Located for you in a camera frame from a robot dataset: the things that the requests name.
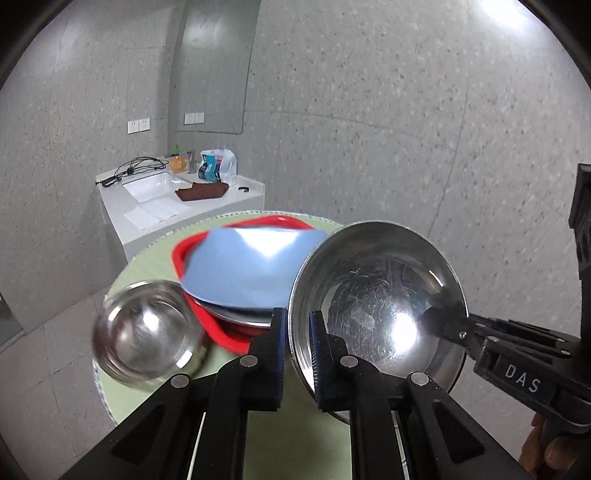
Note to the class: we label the small steel bowl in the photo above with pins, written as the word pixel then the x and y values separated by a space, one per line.
pixel 138 332

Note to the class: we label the white sink counter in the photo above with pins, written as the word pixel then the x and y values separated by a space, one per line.
pixel 113 203

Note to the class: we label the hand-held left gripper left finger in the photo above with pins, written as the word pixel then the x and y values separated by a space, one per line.
pixel 277 360

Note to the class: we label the red plastic basket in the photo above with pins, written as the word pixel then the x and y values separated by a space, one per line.
pixel 184 251

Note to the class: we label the large steel bowl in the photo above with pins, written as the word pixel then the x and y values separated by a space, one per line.
pixel 369 295

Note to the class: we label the steel plate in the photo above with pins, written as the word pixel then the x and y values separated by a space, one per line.
pixel 240 316

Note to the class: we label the white towel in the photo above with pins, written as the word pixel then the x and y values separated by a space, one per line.
pixel 154 214

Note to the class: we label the brown cloth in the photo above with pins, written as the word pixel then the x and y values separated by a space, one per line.
pixel 201 191

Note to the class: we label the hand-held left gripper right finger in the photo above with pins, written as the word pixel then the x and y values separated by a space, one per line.
pixel 318 369

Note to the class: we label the white sink basin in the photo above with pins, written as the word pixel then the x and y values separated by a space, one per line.
pixel 152 184

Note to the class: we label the wall mirror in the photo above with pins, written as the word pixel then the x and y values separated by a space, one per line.
pixel 212 69

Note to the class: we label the white wall socket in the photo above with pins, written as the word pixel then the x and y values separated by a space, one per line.
pixel 133 126
pixel 144 124

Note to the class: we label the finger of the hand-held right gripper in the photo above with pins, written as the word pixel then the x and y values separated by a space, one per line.
pixel 450 327

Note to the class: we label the blue white plastic bag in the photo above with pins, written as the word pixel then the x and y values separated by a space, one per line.
pixel 217 167

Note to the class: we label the blue plate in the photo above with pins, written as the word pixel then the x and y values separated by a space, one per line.
pixel 240 272

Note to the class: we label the orange soap bottle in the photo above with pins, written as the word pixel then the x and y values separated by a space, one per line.
pixel 177 162

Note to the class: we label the person's right hand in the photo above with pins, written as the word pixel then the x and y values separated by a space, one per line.
pixel 547 454

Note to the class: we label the round green table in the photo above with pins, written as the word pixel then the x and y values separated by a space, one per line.
pixel 138 270

